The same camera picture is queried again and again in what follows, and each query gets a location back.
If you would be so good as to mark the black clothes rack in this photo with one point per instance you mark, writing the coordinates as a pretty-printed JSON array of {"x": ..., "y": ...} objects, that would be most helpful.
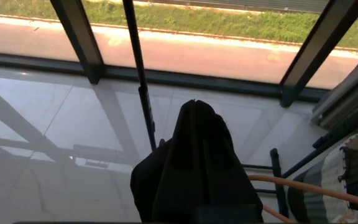
[{"x": 146, "y": 118}]

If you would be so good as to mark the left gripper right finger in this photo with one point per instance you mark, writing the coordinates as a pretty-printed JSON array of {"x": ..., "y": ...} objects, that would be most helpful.
[{"x": 235, "y": 193}]

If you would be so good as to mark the window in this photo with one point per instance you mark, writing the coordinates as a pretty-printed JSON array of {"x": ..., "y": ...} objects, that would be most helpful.
[{"x": 182, "y": 56}]

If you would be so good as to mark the cream printed shorts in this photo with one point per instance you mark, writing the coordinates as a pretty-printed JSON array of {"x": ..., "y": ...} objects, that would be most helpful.
[{"x": 346, "y": 219}]

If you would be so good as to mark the white laundry basket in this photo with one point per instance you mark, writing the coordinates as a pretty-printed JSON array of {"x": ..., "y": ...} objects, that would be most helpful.
[{"x": 331, "y": 174}]

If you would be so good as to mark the black short-sleeved shirt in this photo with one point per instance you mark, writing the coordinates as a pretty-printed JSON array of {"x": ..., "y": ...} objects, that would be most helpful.
[{"x": 145, "y": 186}]

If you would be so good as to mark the pink clothes hanger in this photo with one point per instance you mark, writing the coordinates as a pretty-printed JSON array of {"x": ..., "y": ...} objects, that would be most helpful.
[{"x": 322, "y": 190}]

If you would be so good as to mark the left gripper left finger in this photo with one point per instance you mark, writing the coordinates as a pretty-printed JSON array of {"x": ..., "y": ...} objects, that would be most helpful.
[{"x": 166, "y": 193}]

